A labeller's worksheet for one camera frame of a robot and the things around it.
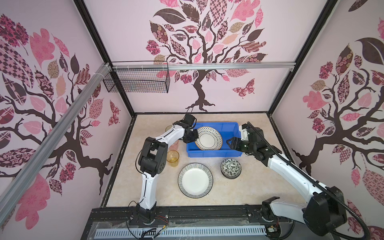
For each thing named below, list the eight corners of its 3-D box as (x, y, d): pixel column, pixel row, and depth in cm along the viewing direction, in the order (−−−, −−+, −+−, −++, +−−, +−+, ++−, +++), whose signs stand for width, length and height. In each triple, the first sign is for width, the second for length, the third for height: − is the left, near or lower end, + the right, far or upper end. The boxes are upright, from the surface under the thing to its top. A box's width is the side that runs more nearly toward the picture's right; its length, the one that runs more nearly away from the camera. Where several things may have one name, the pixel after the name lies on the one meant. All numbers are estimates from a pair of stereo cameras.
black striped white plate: (177, 199, 81) (176, 197, 77) (179, 166, 93) (179, 163, 90) (213, 199, 81) (214, 197, 77) (211, 166, 93) (211, 163, 90)
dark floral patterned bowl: (220, 180, 86) (222, 176, 81) (218, 163, 93) (220, 158, 88) (240, 180, 86) (243, 176, 81) (237, 163, 93) (239, 158, 88)
